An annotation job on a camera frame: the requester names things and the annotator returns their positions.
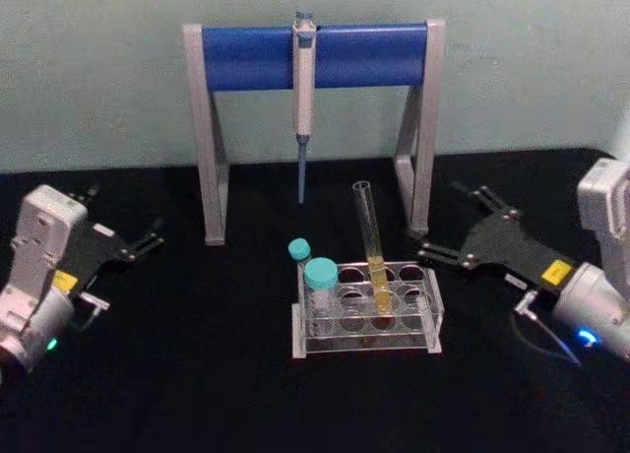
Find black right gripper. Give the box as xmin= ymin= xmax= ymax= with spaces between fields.
xmin=415 ymin=180 xmax=577 ymax=291

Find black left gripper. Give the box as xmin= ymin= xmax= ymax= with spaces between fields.
xmin=50 ymin=183 xmax=166 ymax=297

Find clear plastic tube rack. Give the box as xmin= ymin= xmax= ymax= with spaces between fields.
xmin=290 ymin=260 xmax=446 ymax=360

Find glass tube with yellow liquid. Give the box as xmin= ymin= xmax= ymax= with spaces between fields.
xmin=351 ymin=178 xmax=398 ymax=322

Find large tube with teal cap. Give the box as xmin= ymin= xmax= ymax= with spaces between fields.
xmin=302 ymin=256 xmax=341 ymax=337

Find small tube with teal cap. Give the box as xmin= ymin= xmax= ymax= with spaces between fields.
xmin=286 ymin=237 xmax=316 ymax=296

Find black table cloth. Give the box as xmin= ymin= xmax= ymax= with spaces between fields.
xmin=0 ymin=147 xmax=630 ymax=453

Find grey stand with blue bar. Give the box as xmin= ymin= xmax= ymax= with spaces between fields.
xmin=181 ymin=18 xmax=447 ymax=248

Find grey pipette with blue tip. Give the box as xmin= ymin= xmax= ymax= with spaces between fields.
xmin=290 ymin=10 xmax=318 ymax=206

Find thin cable with silver plug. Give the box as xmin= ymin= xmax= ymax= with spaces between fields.
xmin=68 ymin=291 xmax=111 ymax=334
xmin=511 ymin=289 xmax=585 ymax=368

